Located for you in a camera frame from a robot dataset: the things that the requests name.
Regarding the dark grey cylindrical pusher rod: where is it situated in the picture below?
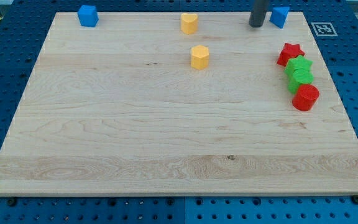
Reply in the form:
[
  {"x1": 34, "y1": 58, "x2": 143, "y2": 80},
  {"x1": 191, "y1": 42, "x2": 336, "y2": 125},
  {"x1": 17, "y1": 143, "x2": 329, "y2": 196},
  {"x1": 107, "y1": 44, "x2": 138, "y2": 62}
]
[{"x1": 249, "y1": 0, "x2": 270, "y2": 28}]

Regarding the yellow hexagon block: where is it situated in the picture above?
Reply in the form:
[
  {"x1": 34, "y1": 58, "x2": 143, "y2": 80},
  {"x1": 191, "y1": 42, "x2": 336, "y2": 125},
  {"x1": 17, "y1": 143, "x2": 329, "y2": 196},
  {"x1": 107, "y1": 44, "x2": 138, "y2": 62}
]
[{"x1": 191, "y1": 45, "x2": 209, "y2": 70}]

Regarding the blue triangle block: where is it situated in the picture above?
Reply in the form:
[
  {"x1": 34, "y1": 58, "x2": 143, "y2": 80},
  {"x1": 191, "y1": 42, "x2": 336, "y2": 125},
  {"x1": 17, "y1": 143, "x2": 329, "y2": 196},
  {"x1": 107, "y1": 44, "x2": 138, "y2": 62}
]
[{"x1": 269, "y1": 6, "x2": 290, "y2": 29}]

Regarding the red star block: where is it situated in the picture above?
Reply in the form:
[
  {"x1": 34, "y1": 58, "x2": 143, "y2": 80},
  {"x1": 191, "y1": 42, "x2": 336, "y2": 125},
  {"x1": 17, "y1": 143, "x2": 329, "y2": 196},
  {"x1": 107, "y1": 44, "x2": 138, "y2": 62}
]
[{"x1": 277, "y1": 43, "x2": 305, "y2": 67}]

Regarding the green star block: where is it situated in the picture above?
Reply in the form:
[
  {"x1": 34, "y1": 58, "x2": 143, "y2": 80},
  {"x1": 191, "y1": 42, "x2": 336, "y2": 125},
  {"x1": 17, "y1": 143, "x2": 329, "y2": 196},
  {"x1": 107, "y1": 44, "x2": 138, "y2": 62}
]
[{"x1": 284, "y1": 55, "x2": 313, "y2": 76}]

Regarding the white fiducial marker tag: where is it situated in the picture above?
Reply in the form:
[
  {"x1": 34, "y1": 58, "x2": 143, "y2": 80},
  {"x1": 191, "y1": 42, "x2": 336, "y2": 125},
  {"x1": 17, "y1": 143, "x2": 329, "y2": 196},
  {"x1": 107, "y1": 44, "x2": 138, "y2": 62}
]
[{"x1": 311, "y1": 22, "x2": 337, "y2": 37}]

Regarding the yellow heart block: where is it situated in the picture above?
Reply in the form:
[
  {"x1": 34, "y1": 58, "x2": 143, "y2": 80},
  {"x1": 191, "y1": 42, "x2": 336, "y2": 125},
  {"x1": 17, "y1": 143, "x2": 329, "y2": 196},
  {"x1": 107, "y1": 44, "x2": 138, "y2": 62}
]
[{"x1": 180, "y1": 12, "x2": 198, "y2": 35}]

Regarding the green cylinder block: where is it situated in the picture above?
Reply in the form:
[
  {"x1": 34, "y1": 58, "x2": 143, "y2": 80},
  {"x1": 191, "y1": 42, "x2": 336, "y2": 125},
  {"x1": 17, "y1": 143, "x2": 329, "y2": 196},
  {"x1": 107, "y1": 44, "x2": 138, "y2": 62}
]
[{"x1": 288, "y1": 69, "x2": 314, "y2": 94}]

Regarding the red cylinder block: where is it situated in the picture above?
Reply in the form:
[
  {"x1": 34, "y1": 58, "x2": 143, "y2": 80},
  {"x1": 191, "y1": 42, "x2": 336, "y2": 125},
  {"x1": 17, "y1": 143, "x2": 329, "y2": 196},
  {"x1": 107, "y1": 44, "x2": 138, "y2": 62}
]
[{"x1": 292, "y1": 84, "x2": 319, "y2": 111}]

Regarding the light wooden board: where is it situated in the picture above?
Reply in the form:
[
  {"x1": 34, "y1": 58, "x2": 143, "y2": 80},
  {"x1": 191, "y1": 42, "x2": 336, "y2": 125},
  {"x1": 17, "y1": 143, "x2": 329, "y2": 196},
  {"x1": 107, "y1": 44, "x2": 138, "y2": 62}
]
[{"x1": 0, "y1": 12, "x2": 358, "y2": 197}]

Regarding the blue cube block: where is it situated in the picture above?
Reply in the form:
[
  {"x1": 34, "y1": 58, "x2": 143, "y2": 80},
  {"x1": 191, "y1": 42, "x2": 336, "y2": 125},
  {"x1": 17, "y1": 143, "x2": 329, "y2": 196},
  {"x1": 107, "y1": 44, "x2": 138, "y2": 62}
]
[{"x1": 77, "y1": 5, "x2": 99, "y2": 27}]

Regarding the black bolt right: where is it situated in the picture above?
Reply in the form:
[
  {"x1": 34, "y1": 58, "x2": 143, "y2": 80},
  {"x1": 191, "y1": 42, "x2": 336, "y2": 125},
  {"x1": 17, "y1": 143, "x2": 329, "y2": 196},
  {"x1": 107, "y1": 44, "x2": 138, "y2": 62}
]
[{"x1": 351, "y1": 195, "x2": 358, "y2": 205}]

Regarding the black bolt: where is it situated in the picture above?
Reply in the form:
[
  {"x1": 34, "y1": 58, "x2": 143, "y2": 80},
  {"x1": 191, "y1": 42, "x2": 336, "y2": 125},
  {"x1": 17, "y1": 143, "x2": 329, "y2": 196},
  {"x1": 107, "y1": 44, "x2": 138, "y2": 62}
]
[
  {"x1": 351, "y1": 195, "x2": 358, "y2": 205},
  {"x1": 6, "y1": 197, "x2": 17, "y2": 207}
]

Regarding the black bolt left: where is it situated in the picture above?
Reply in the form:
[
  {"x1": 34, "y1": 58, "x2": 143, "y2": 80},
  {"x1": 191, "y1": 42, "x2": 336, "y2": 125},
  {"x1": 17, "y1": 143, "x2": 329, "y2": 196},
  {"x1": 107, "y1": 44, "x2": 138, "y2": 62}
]
[{"x1": 6, "y1": 197, "x2": 17, "y2": 207}]

